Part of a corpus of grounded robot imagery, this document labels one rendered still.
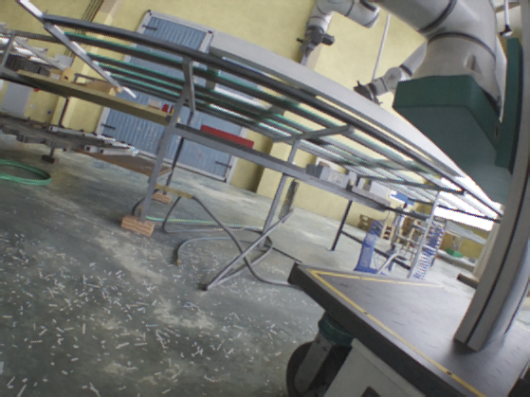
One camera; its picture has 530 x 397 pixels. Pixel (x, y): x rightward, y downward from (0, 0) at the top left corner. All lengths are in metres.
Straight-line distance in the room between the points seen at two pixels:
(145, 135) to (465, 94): 7.51
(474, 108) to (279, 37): 8.34
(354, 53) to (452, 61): 9.12
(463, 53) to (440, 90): 0.10
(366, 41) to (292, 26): 2.65
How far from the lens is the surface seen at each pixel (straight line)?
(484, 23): 0.62
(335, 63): 9.09
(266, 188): 7.46
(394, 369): 0.40
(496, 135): 0.57
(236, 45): 1.09
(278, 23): 8.90
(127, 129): 7.82
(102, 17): 8.76
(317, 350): 0.59
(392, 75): 1.18
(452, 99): 0.46
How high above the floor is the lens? 0.46
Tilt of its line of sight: 4 degrees down
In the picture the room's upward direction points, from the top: 19 degrees clockwise
